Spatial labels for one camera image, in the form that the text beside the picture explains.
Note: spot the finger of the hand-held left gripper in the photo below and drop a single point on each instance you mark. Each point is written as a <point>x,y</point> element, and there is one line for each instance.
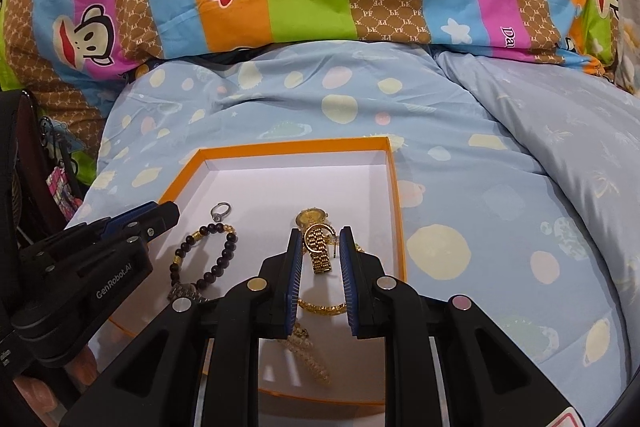
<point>127,216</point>
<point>162,217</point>

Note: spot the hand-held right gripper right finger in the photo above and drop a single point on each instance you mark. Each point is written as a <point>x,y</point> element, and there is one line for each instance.
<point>347,282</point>

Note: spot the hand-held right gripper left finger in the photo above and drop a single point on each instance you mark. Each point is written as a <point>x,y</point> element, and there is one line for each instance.
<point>295,282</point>

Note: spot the gold cuff bangle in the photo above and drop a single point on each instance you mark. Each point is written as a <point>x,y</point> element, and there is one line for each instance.
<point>322,308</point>

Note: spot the gold wristwatch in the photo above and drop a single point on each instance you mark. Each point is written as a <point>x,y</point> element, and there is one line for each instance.
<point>317,252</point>

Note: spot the silver wristwatch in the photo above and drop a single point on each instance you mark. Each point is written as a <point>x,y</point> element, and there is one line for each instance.
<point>185,293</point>

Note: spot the orange cardboard box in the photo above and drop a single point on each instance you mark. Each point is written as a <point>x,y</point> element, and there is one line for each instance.
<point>290,177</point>

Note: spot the person's left hand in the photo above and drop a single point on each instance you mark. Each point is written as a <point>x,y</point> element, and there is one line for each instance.
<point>82,367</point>

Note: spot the pink patterned bag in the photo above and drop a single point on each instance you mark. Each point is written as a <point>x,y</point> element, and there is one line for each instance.
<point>62,192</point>

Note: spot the light blue planet blanket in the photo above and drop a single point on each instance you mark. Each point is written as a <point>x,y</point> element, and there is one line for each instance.
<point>475,187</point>

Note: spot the pale floral cloth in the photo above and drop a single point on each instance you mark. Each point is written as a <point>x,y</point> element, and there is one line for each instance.
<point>630,52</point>

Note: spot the dark wooden bed frame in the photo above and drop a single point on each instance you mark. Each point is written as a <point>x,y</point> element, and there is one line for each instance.
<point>30,132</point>

